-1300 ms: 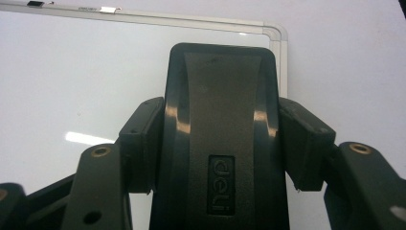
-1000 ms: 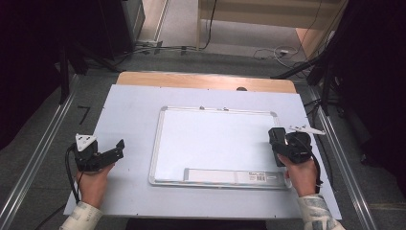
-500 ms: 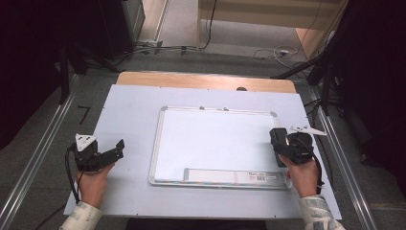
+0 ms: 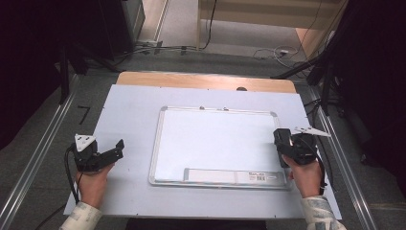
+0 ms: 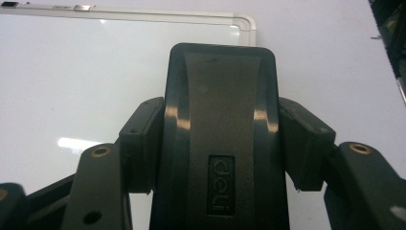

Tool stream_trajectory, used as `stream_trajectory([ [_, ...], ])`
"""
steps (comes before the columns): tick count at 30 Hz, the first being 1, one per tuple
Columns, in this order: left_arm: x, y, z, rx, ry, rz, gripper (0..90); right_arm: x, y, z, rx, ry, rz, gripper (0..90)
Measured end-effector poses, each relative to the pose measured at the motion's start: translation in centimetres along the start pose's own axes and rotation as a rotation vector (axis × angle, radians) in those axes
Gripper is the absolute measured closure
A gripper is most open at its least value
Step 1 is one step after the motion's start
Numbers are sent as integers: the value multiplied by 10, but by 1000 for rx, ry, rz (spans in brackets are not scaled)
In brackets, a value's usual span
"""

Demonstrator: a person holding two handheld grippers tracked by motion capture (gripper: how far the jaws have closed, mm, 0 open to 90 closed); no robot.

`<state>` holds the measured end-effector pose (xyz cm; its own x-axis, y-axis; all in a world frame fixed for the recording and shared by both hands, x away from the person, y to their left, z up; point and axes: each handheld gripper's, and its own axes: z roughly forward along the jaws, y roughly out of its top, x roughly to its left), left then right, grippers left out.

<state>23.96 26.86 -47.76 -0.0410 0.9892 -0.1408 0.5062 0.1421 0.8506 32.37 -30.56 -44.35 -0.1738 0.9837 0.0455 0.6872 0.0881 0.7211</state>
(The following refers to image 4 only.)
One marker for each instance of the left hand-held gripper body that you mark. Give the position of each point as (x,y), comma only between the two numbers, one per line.
(86,153)

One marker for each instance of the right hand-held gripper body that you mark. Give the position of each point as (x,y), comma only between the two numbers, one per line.
(303,148)

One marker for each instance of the whiteboard with aluminium frame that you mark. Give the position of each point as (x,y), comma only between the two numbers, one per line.
(217,143)

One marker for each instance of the person's left hand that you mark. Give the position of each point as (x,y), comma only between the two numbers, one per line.
(92,183)

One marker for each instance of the person's right hand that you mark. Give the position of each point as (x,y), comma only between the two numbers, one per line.
(306,180)

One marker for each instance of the black metal stand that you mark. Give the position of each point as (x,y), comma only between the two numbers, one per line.
(325,83)
(63,76)

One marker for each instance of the wooden table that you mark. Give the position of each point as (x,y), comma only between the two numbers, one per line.
(191,80)

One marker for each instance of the black cabinet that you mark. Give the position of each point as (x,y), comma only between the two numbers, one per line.
(105,25)

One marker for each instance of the wooden shelf unit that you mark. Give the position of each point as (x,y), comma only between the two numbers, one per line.
(265,12)

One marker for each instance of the aluminium floor rail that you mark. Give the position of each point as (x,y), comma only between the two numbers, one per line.
(35,159)
(344,166)

